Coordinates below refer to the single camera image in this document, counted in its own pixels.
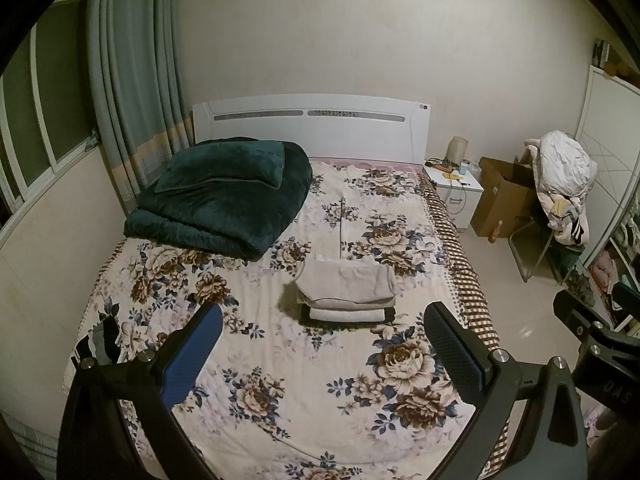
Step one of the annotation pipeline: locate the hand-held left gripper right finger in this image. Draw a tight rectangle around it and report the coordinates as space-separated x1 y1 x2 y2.
422 301 589 480

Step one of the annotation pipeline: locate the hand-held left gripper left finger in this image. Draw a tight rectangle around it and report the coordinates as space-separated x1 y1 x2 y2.
56 302 224 480

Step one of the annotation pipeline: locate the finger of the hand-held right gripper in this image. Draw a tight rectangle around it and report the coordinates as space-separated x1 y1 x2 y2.
552 289 621 358
612 282 640 318

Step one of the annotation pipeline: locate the grey long-sleeved shirt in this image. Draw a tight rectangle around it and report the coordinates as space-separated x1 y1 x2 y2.
294 255 400 309

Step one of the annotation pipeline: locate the pile of white clothes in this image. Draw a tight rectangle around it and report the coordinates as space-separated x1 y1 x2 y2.
534 130 599 247

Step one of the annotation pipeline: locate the pair of dark slippers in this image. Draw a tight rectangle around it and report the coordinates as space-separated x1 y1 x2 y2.
566 264 600 312

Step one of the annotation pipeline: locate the folded black cloth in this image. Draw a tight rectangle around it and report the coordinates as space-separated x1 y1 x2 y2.
298 304 397 329

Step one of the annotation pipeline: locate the white wardrobe with shelves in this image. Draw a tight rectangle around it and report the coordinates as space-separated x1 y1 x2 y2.
574 39 640 338

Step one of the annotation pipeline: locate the black and white striped garment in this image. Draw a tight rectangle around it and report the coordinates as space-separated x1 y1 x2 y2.
74 316 123 367

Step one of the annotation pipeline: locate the bed with floral sheet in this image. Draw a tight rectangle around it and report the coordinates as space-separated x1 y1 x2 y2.
60 157 514 480

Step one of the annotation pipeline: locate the folded white cloth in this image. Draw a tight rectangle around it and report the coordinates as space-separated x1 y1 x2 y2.
308 306 389 322

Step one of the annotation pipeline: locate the dark green folded blanket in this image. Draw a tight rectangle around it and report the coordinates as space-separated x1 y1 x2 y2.
123 138 314 262

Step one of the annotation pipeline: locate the large cardboard box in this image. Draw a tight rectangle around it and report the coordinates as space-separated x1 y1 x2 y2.
470 156 545 239

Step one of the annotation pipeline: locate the white nightstand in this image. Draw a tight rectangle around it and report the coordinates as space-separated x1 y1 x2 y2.
422 158 486 234

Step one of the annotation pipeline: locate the dark green pillow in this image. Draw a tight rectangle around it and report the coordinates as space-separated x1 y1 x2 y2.
153 140 286 194

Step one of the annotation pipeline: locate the beige table lamp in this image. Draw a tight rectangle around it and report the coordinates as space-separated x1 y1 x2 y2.
446 135 469 167

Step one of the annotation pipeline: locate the white bed headboard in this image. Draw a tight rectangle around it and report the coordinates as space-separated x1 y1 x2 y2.
192 93 432 167

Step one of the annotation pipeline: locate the white framed window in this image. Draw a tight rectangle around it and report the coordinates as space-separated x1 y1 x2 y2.
0 0 101 243

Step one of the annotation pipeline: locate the pale green curtain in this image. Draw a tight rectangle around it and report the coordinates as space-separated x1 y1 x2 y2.
86 0 197 203

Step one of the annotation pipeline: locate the metal frame chair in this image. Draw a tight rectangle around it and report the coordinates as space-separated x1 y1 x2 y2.
506 209 568 282

